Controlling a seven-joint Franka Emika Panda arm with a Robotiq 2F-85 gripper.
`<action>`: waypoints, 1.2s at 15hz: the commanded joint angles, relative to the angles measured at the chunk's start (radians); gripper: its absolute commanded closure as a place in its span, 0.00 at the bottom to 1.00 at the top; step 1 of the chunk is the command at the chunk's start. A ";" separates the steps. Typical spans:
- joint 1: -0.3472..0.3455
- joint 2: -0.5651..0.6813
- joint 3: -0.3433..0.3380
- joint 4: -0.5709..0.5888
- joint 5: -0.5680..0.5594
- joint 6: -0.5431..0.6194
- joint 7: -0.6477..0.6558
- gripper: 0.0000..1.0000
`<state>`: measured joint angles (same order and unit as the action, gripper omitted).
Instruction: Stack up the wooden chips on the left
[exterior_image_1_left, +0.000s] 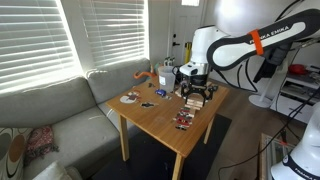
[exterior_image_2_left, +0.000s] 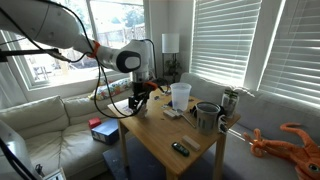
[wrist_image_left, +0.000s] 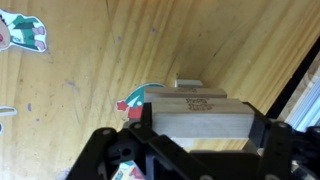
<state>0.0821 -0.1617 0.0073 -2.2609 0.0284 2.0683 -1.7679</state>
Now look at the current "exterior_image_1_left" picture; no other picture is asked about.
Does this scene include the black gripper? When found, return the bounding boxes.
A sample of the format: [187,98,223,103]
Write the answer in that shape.
[180,75,215,104]

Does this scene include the white plastic bucket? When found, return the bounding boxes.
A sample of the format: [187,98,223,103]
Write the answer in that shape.
[157,65,179,94]

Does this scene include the blue toy car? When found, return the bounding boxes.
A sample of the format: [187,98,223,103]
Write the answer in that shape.
[154,88,167,97]

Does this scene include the light wooden table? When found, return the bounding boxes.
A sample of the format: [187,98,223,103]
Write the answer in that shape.
[105,77,232,180]

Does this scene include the small dark sticker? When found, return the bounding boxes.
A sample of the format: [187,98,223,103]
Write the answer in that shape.
[139,101,159,109]

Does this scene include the orange curved tool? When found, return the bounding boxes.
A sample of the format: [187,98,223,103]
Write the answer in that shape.
[133,69,158,80]

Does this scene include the white floor stand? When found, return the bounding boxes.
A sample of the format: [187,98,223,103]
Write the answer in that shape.
[248,71,279,109]

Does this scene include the white door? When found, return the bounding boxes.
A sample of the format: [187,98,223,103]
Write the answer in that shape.
[168,0,208,73]

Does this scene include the black hanging cloth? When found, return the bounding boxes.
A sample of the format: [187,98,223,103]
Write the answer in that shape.
[253,44,290,84]

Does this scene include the dark rug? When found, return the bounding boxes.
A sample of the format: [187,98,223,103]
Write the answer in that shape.
[91,113,233,180]

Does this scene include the white shelf unit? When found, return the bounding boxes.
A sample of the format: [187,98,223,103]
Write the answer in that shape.
[269,64,320,124]

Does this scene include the white window blind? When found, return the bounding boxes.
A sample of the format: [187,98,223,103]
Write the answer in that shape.
[0,0,83,93]
[79,0,149,68]

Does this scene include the red object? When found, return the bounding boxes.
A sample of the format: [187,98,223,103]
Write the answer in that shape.
[288,63,308,76]

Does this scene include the grey fabric sofa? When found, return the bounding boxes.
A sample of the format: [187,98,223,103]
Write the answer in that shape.
[0,58,153,180]

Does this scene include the plain white cushion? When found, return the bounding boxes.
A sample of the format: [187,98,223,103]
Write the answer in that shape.
[31,160,83,180]

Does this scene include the red paisley cushion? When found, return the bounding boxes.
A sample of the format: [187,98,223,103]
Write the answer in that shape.
[23,125,59,166]

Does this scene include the white cushion with circles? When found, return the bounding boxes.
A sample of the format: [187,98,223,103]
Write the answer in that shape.
[0,128,33,180]

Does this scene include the yellow black post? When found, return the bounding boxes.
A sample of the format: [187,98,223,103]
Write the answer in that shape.
[184,41,193,65]

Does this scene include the orange strap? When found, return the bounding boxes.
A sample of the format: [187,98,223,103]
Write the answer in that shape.
[249,29,264,56]

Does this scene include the aluminium frame base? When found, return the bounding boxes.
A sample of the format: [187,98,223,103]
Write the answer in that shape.
[259,132,294,180]

